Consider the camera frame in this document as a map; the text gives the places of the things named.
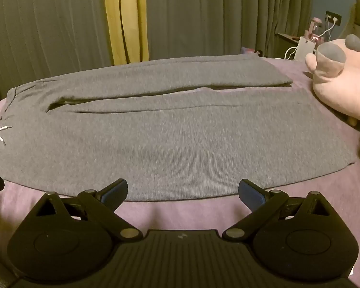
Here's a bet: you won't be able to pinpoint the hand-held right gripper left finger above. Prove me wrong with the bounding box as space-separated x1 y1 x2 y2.
35 179 141 241

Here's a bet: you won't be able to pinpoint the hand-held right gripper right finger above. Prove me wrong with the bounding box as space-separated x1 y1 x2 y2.
223 179 330 241

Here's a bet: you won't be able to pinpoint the grey pants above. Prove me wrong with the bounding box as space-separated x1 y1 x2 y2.
0 53 356 202

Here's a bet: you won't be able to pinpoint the pink plush toy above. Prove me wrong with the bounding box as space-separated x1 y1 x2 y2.
305 34 360 123

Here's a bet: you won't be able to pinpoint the white flat device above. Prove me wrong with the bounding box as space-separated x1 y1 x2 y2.
295 36 317 62

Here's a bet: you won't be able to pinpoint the grey curtain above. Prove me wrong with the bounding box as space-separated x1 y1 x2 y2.
0 0 115 104
145 0 315 62

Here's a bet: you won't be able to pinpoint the dark bedside table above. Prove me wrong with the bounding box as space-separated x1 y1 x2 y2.
275 32 304 59

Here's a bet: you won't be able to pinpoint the yellow curtain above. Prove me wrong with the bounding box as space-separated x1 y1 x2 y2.
102 0 150 66

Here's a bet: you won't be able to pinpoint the pink desk gadget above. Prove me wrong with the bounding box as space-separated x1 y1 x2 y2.
304 18 324 40

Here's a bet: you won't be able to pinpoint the white charging cable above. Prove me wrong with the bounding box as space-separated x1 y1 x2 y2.
317 14 339 41
284 46 298 61

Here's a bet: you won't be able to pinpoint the wall socket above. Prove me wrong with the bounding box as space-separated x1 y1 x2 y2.
324 10 343 26

